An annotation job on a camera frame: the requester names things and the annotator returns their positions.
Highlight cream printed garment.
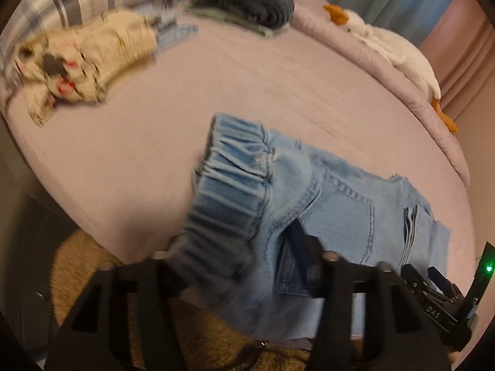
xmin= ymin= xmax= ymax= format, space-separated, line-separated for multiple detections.
xmin=12 ymin=9 xmax=159 ymax=126

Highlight blue and pink curtain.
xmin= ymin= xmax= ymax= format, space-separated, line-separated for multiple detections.
xmin=327 ymin=0 xmax=494 ymax=119

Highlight brown fuzzy rug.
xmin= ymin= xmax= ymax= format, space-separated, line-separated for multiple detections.
xmin=46 ymin=230 xmax=310 ymax=370

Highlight light blue denim pants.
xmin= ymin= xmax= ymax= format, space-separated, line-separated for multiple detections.
xmin=167 ymin=113 xmax=450 ymax=341

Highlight green folded cloth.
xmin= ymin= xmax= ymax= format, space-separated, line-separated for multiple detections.
xmin=184 ymin=5 xmax=290 ymax=39

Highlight dark folded jeans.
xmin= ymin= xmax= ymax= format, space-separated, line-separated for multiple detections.
xmin=191 ymin=0 xmax=295 ymax=31

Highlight small blue denim garment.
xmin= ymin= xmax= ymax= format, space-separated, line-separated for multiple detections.
xmin=133 ymin=2 xmax=198 ymax=52

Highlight white goose plush toy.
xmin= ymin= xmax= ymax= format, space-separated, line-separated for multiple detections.
xmin=323 ymin=3 xmax=459 ymax=134

